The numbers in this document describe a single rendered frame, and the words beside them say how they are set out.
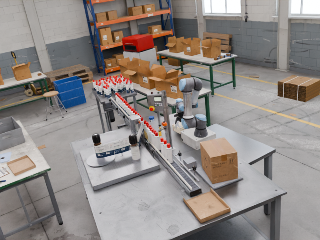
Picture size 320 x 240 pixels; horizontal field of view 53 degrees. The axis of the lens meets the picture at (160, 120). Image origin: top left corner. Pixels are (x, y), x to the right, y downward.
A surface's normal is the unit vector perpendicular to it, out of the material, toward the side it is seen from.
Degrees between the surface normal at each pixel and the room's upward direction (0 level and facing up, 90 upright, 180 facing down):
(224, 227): 1
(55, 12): 90
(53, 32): 90
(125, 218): 0
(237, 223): 1
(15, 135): 90
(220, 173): 90
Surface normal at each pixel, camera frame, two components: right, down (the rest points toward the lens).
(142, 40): 0.69, 0.21
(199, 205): -0.12, -0.91
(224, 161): 0.18, 0.37
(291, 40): -0.84, 0.31
